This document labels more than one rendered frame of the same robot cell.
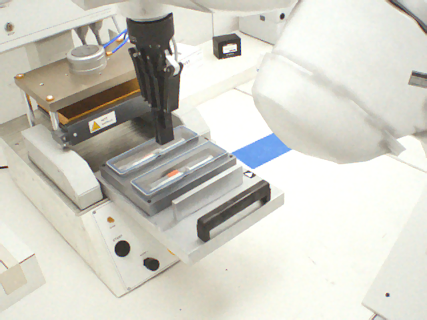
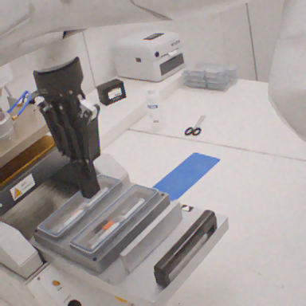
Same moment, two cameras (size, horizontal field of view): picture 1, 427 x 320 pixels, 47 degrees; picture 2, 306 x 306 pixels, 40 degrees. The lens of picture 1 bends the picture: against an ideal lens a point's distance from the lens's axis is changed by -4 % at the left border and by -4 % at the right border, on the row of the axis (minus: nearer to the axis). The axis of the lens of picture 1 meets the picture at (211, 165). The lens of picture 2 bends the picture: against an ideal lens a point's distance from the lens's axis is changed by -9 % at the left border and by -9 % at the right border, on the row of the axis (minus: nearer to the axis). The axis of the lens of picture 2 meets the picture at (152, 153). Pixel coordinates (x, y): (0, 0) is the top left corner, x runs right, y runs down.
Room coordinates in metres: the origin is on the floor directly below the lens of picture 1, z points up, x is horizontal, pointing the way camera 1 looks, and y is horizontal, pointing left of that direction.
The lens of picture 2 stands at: (0.13, 0.07, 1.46)
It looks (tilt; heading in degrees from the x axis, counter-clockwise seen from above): 30 degrees down; 351
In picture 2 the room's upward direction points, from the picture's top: 12 degrees counter-clockwise
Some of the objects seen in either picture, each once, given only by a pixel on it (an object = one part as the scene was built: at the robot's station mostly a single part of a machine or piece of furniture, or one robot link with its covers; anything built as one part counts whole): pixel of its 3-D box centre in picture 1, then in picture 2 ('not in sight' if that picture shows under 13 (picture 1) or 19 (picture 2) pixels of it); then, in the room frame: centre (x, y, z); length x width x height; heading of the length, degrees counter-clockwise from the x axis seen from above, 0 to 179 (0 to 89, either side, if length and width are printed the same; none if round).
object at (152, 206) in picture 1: (167, 166); (99, 219); (0.78, 0.08, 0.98); 0.20 x 0.17 x 0.03; 129
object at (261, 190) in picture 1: (235, 209); (186, 246); (0.63, -0.03, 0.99); 0.15 x 0.02 x 0.04; 129
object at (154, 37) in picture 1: (152, 41); (62, 90); (0.78, 0.08, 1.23); 0.08 x 0.08 x 0.09
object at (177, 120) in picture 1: (169, 114); (80, 166); (1.01, 0.09, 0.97); 0.26 x 0.05 x 0.07; 39
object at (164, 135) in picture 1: (164, 125); (88, 177); (0.77, 0.08, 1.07); 0.03 x 0.01 x 0.07; 128
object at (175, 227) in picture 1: (183, 182); (121, 232); (0.74, 0.05, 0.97); 0.30 x 0.22 x 0.08; 39
